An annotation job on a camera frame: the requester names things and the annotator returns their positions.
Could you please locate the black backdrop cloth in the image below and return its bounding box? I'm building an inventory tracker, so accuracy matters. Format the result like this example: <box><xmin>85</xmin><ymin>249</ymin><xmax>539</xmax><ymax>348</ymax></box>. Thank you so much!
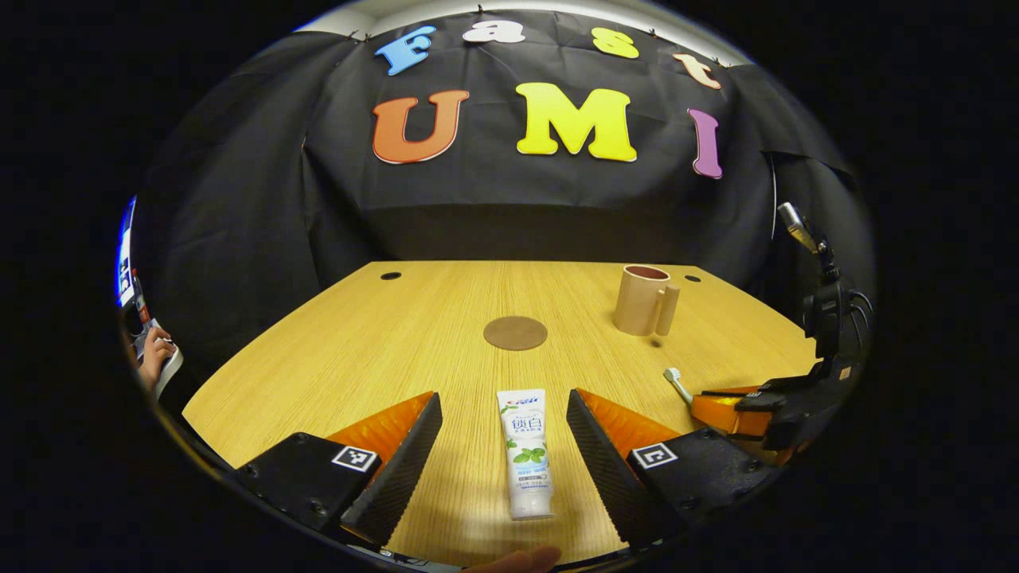
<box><xmin>131</xmin><ymin>8</ymin><xmax>876</xmax><ymax>399</ymax></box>

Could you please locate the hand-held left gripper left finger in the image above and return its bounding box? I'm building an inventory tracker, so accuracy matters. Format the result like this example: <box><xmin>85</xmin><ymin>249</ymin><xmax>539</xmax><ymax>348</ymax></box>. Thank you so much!
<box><xmin>231</xmin><ymin>392</ymin><xmax>443</xmax><ymax>548</ymax></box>

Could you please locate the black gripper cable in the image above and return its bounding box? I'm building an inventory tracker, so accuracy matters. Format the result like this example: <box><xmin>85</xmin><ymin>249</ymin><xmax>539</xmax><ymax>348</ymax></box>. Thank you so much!
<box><xmin>845</xmin><ymin>289</ymin><xmax>875</xmax><ymax>355</ymax></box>

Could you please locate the beige cup with handle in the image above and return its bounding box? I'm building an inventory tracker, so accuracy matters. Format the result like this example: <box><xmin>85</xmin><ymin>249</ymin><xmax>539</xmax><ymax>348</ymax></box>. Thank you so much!
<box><xmin>612</xmin><ymin>265</ymin><xmax>681</xmax><ymax>337</ymax></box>

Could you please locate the wooden desktop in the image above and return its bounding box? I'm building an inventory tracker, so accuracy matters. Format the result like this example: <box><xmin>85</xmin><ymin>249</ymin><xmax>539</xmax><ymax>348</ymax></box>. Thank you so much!
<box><xmin>182</xmin><ymin>260</ymin><xmax>821</xmax><ymax>567</ymax></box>

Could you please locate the white toothpaste tube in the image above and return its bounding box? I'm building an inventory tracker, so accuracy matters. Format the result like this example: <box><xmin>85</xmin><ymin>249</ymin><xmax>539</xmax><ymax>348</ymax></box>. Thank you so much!
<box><xmin>497</xmin><ymin>388</ymin><xmax>556</xmax><ymax>521</ymax></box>

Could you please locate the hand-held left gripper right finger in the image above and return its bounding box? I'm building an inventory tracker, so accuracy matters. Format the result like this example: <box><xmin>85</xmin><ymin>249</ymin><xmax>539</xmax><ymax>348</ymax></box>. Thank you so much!
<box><xmin>566</xmin><ymin>388</ymin><xmax>785</xmax><ymax>550</ymax></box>

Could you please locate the round brown coaster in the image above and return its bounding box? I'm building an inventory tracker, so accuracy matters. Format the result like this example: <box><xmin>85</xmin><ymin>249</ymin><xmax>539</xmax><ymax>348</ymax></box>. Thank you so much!
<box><xmin>483</xmin><ymin>316</ymin><xmax>549</xmax><ymax>352</ymax></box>

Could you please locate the computer monitor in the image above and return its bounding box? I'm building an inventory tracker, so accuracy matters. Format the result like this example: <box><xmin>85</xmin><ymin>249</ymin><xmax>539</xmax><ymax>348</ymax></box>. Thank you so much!
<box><xmin>115</xmin><ymin>197</ymin><xmax>138</xmax><ymax>310</ymax></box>

